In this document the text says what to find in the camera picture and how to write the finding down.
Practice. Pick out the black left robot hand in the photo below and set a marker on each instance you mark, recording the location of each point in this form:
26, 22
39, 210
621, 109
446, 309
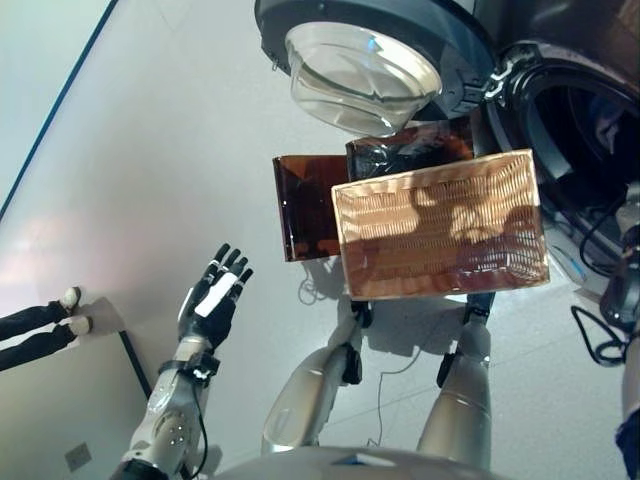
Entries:
210, 310

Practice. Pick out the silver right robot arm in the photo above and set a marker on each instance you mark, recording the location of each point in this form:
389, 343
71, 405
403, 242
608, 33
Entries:
627, 300

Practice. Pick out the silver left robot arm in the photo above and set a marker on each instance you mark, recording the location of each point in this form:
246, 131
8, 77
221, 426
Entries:
170, 415

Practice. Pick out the grey front-load washing machine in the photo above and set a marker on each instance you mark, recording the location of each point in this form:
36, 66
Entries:
565, 125

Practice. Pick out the brown acrylic stand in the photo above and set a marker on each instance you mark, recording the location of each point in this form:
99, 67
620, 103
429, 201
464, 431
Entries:
305, 210

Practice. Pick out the person in dark trousers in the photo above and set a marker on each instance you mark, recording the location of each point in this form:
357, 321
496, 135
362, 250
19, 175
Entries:
35, 330

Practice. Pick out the grey square outlet plate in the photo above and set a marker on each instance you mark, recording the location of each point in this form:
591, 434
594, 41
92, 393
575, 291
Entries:
78, 456

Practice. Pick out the grey robot torso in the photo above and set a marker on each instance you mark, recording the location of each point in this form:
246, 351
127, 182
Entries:
360, 465

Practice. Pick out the wicker laundry basket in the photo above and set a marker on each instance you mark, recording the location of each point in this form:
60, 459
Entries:
440, 235

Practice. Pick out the round glass washer door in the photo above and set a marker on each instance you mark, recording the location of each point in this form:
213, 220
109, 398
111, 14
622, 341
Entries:
360, 65

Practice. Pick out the blue drain cover sticker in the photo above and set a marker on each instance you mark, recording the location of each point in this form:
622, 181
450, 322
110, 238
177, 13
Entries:
575, 265

